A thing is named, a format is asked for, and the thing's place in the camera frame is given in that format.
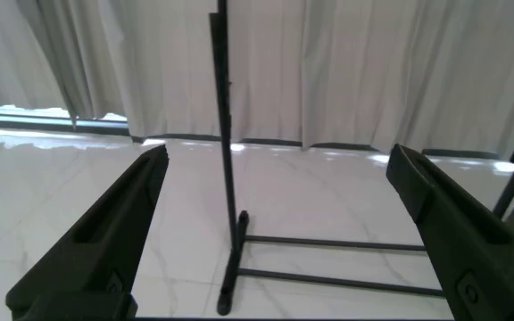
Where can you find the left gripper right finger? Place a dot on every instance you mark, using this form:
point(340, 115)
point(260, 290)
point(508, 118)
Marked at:
point(471, 249)

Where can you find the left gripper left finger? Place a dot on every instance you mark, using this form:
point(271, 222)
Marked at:
point(92, 258)

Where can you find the black clothes rack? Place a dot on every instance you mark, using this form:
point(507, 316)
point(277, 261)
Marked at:
point(222, 89)

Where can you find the window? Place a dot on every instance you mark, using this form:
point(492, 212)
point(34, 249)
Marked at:
point(38, 122)

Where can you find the white curtain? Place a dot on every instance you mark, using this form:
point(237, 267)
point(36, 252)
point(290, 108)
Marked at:
point(11, 53)
point(350, 67)

